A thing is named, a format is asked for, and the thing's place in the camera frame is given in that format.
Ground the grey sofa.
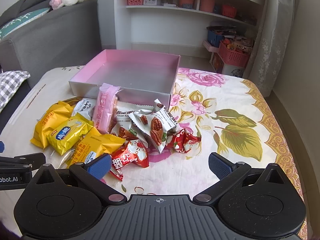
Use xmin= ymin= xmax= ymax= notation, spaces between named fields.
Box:
xmin=0 ymin=0 xmax=103 ymax=90

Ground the white printed carton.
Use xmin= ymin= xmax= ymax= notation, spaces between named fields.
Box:
xmin=210 ymin=52 xmax=247 ymax=78

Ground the patterned sheer curtain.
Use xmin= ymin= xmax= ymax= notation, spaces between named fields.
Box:
xmin=246 ymin=0 xmax=303 ymax=98

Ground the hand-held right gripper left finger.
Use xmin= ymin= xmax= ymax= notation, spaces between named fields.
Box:
xmin=32 ymin=153 xmax=127 ymax=203

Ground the pink flat tray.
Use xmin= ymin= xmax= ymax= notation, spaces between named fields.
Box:
xmin=203 ymin=39 xmax=220 ymax=53

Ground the plain yellow snack packet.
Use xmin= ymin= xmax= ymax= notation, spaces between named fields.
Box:
xmin=30 ymin=101 xmax=75 ymax=149

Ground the pink snack packet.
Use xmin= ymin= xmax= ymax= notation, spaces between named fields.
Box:
xmin=93 ymin=83 xmax=120 ymax=134

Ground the blue storage box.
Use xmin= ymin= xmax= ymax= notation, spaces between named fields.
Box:
xmin=207 ymin=29 xmax=225 ymax=47

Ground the yellow packet with brown print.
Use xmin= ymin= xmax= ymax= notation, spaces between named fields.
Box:
xmin=66 ymin=127 xmax=125 ymax=167

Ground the large pink storage basket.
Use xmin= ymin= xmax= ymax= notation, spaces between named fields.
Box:
xmin=219 ymin=41 xmax=250 ymax=68

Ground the white packet with black print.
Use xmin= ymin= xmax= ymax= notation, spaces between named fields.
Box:
xmin=72 ymin=98 xmax=98 ymax=122

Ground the teal patterned pillow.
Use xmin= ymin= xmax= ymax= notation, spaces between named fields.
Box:
xmin=0 ymin=7 xmax=50 ymax=40

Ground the yellow packet with blue label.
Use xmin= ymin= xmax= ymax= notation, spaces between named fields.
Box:
xmin=46 ymin=112 xmax=94 ymax=156

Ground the white shelf unit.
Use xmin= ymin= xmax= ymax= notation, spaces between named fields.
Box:
xmin=113 ymin=0 xmax=268 ymax=58

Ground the small red basket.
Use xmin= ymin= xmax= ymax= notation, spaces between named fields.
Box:
xmin=221 ymin=4 xmax=238 ymax=18

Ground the grey checkered cloth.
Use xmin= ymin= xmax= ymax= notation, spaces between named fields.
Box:
xmin=0 ymin=70 xmax=31 ymax=113

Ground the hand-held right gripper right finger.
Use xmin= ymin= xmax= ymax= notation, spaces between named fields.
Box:
xmin=193 ymin=152 xmax=288 ymax=204

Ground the white pecan snack packet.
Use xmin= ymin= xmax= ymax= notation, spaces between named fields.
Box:
xmin=153 ymin=99 xmax=180 ymax=130
xmin=129 ymin=110 xmax=179 ymax=154
xmin=110 ymin=101 xmax=150 ymax=140

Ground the red candy packet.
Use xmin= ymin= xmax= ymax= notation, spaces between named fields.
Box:
xmin=165 ymin=128 xmax=202 ymax=155
xmin=110 ymin=140 xmax=150 ymax=182

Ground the clear-wrapped cream pastry packet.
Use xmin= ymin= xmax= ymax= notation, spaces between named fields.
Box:
xmin=50 ymin=149 xmax=75 ymax=169

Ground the pink cardboard box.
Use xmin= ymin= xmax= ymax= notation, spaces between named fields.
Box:
xmin=69 ymin=49 xmax=181 ymax=105

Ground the floral tablecloth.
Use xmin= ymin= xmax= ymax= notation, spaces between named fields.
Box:
xmin=0 ymin=65 xmax=308 ymax=240

